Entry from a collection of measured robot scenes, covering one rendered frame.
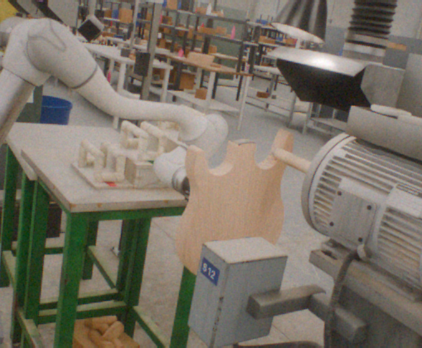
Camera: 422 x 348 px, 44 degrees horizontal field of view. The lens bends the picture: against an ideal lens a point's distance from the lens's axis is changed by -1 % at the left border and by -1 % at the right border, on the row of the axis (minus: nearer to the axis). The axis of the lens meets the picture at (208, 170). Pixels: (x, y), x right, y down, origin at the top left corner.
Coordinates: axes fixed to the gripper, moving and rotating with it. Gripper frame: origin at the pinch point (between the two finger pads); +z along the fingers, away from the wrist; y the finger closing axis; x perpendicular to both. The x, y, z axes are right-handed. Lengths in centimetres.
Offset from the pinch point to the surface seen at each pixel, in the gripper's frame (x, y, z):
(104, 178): -8, 16, -54
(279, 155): 19.5, -6.1, 11.1
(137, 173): -7, 4, -52
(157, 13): 41, -65, -175
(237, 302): 0.3, 25.2, 39.2
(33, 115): -28, -4, -221
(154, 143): -2, -12, -70
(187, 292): -55, -14, -40
